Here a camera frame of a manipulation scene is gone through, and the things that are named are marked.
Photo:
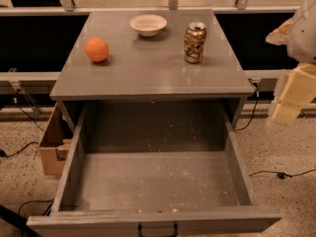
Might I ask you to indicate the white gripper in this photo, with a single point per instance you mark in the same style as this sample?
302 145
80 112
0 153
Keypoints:
303 37

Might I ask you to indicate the orange soda can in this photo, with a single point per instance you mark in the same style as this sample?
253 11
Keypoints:
194 39

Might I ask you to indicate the grey open top drawer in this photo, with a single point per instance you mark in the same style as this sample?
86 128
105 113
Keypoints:
153 164

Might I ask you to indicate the white bowl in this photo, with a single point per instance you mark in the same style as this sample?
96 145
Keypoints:
148 25

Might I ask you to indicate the grey cabinet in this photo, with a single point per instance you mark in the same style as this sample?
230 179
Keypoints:
151 69

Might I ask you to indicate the orange fruit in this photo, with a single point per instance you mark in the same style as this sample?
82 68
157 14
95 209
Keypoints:
97 49

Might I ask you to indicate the cardboard box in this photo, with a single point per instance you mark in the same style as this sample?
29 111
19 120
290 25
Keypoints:
55 144

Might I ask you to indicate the black drawer handle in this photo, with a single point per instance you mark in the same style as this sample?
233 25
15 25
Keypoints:
157 231

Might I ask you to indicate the metal rail frame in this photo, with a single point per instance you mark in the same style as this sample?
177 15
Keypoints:
37 35

